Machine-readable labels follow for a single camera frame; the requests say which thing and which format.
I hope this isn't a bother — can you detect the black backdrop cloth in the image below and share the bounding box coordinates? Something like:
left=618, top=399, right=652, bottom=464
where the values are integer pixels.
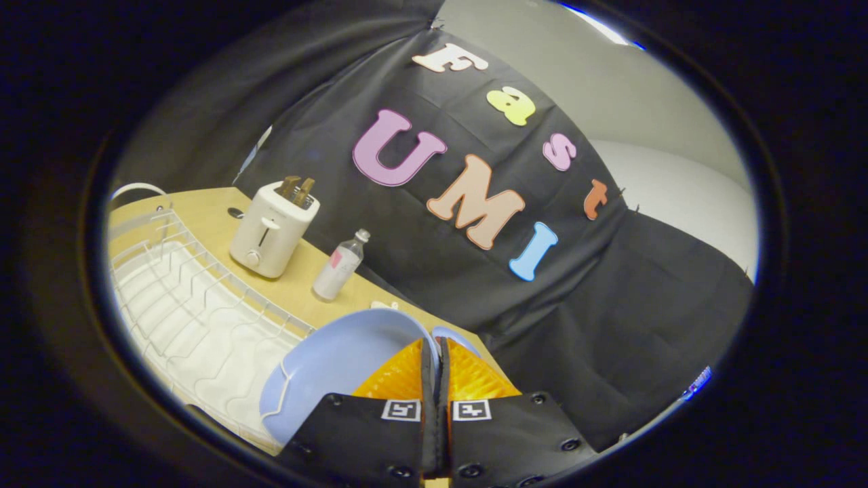
left=112, top=0, right=755, bottom=453

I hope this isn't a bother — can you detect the clear plastic bottle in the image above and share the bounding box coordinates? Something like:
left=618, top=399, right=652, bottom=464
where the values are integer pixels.
left=312, top=228, right=371, bottom=302

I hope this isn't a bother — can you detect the white cable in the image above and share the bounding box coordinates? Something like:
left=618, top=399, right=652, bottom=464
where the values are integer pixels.
left=111, top=182, right=168, bottom=202

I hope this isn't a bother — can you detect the white toaster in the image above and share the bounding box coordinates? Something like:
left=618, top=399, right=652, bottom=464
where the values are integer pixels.
left=229, top=180, right=321, bottom=279

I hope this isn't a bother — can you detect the light blue plate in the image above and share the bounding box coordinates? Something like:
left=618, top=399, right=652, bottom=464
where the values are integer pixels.
left=260, top=308, right=481, bottom=446

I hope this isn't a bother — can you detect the white wire dish rack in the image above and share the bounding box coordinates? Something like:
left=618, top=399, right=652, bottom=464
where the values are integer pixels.
left=108, top=207, right=317, bottom=451

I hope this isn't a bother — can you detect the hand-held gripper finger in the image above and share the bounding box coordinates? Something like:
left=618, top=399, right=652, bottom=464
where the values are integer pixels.
left=438, top=337, right=599, bottom=487
left=277, top=337, right=442, bottom=485

